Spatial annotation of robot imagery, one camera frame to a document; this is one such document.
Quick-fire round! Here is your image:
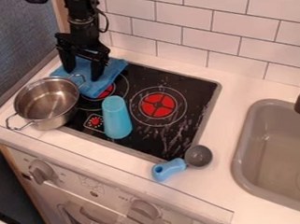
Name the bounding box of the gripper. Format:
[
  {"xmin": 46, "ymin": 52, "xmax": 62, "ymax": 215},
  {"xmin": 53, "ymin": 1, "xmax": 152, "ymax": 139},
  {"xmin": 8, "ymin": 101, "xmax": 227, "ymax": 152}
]
[{"xmin": 53, "ymin": 21, "xmax": 114, "ymax": 84}]

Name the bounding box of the blue cloth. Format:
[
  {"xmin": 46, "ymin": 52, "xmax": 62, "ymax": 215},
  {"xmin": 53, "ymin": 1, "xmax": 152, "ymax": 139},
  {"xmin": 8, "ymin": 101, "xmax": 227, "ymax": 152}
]
[{"xmin": 49, "ymin": 54, "xmax": 131, "ymax": 102}]

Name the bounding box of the silver pot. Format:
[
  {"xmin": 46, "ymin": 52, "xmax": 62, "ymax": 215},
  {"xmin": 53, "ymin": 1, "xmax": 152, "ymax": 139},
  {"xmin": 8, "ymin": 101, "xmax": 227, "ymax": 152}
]
[{"xmin": 2, "ymin": 73, "xmax": 90, "ymax": 133}]

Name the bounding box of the blue cup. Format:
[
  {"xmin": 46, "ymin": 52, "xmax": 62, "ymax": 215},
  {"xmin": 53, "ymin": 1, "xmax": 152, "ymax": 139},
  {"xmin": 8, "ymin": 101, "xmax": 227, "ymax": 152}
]
[{"xmin": 99, "ymin": 94, "xmax": 136, "ymax": 141}]

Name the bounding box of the toy stove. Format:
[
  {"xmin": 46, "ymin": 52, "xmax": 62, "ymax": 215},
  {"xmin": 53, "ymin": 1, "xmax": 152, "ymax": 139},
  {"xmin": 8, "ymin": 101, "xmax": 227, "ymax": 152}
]
[{"xmin": 55, "ymin": 58, "xmax": 226, "ymax": 168}]

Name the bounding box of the blue and grey scoop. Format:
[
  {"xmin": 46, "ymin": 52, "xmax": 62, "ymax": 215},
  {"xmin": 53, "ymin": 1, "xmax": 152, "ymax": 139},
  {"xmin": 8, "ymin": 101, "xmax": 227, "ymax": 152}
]
[{"xmin": 149, "ymin": 144, "xmax": 215, "ymax": 184}]

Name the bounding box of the toy sink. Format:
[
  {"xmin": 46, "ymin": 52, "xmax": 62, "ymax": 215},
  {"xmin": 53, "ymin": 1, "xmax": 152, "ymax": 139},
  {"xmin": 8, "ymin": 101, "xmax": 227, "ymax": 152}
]
[{"xmin": 226, "ymin": 97, "xmax": 300, "ymax": 220}]

